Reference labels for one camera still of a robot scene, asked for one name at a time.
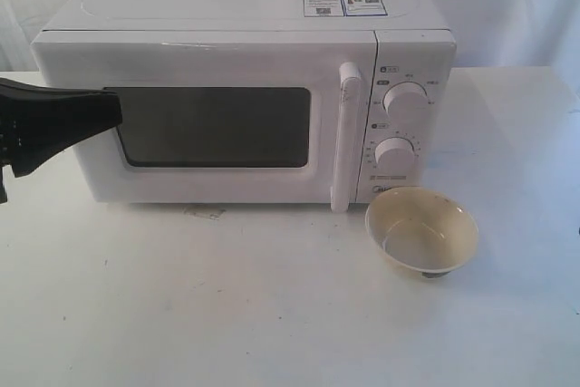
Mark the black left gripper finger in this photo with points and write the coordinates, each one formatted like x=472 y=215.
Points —
x=39 y=122

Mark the white microwave door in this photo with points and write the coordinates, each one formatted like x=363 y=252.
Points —
x=220 y=117

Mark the cream ceramic bowl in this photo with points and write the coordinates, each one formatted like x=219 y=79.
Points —
x=422 y=230

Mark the white microwave oven body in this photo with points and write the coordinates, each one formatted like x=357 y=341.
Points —
x=414 y=44

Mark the blue white warning sticker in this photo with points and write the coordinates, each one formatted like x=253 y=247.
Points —
x=344 y=8

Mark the lower white control knob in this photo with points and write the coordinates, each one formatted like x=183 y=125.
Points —
x=394 y=152

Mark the white control knob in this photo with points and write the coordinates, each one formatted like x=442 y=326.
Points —
x=394 y=152
x=405 y=99

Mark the upper white control knob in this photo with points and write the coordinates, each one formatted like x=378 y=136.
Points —
x=405 y=99

